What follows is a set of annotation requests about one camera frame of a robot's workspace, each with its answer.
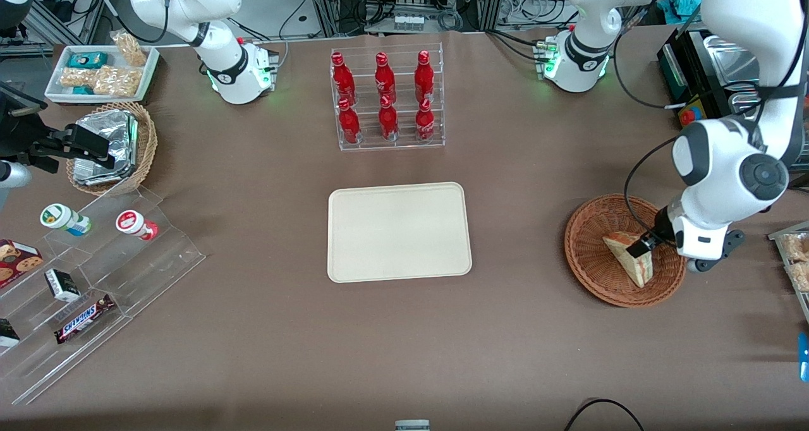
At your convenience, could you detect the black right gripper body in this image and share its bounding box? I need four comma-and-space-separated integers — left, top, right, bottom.
0, 80, 64, 161

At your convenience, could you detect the triangular sandwich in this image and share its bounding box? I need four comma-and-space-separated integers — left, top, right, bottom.
602, 231, 655, 289

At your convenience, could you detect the round brown wicker basket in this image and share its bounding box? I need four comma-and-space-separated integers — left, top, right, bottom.
564, 194, 688, 308

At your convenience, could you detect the light woven wicker basket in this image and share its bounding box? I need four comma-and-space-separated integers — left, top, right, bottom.
66, 101, 159, 197

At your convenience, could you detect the white rectangular snack tray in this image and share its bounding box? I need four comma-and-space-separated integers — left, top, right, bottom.
44, 44, 160, 105

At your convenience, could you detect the metal tray with snacks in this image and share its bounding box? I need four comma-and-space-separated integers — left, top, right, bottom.
767, 221, 809, 324

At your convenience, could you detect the beige rectangular tray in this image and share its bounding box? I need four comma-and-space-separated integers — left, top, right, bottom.
327, 182, 473, 284

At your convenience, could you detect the foil wrapped food pack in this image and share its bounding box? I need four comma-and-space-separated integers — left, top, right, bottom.
73, 109, 139, 186

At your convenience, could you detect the clear bag of puffed snacks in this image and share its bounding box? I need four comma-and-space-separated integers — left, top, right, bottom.
110, 31, 148, 67
59, 68, 97, 90
93, 66, 142, 97

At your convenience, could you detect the green lid yogurt cup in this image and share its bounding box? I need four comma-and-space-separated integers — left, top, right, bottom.
40, 203, 93, 237

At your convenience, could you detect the teal snack box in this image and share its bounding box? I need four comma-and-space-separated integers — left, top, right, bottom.
68, 52, 109, 70

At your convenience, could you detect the red lid yogurt cup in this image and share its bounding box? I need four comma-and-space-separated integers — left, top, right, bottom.
115, 209, 159, 241

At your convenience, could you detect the rice cracker snack bag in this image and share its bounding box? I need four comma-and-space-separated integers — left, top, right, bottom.
779, 232, 809, 293

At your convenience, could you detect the red cookie box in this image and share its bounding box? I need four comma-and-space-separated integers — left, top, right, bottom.
0, 238, 44, 290

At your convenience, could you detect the small black white box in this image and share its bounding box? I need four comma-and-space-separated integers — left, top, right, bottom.
44, 268, 82, 303

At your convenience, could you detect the clear acrylic step shelf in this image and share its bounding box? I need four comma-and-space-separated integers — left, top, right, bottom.
0, 185, 207, 406

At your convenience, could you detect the black food warmer appliance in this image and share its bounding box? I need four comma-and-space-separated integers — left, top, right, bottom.
657, 27, 809, 188

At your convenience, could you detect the Snickers chocolate bar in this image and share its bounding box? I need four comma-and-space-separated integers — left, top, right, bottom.
54, 293, 117, 345

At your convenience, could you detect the teal cloth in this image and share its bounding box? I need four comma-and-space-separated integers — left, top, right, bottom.
657, 0, 704, 24

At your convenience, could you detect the red cola bottle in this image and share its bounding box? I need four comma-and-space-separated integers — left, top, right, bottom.
331, 52, 356, 104
415, 98, 436, 143
338, 98, 362, 145
377, 95, 399, 142
414, 51, 436, 104
374, 52, 398, 103

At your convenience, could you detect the clear acrylic bottle rack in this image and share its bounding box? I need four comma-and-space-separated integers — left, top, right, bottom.
330, 42, 446, 152

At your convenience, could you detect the dark left wrist camera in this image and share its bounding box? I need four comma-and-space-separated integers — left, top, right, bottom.
688, 229, 746, 274

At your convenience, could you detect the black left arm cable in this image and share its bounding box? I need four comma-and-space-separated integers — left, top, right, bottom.
624, 71, 809, 245

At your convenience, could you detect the black floor cable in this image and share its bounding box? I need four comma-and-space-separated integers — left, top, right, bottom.
564, 398, 645, 431

